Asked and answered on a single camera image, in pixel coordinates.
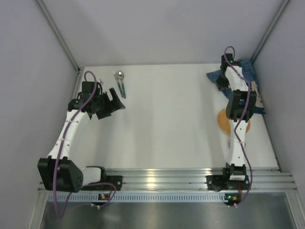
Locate blue cartoon placemat cloth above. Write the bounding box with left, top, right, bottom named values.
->
left=206, top=59, right=266, bottom=115

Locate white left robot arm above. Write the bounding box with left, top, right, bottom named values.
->
left=38, top=81, right=125, bottom=193

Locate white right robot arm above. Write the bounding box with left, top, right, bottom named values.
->
left=216, top=53, right=256, bottom=181

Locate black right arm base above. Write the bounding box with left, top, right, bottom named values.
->
left=206, top=164, right=250, bottom=192

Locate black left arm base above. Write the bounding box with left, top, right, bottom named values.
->
left=100, top=167, right=123, bottom=191

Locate round wooden plate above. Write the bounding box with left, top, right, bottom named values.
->
left=217, top=108, right=251, bottom=136

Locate metal fork patterned handle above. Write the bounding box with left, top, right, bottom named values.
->
left=113, top=71, right=120, bottom=90

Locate metal spoon patterned handle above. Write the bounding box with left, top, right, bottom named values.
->
left=118, top=71, right=126, bottom=99

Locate right aluminium frame post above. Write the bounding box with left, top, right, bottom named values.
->
left=251, top=0, right=291, bottom=63

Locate aluminium frame post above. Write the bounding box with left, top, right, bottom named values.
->
left=34, top=0, right=80, bottom=73
left=251, top=0, right=291, bottom=63

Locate slotted grey cable duct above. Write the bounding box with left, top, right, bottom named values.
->
left=47, top=192, right=241, bottom=203

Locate aluminium mounting rail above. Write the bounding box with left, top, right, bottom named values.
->
left=106, top=169, right=296, bottom=192

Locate left aluminium frame post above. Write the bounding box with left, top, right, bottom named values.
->
left=34, top=0, right=80, bottom=73

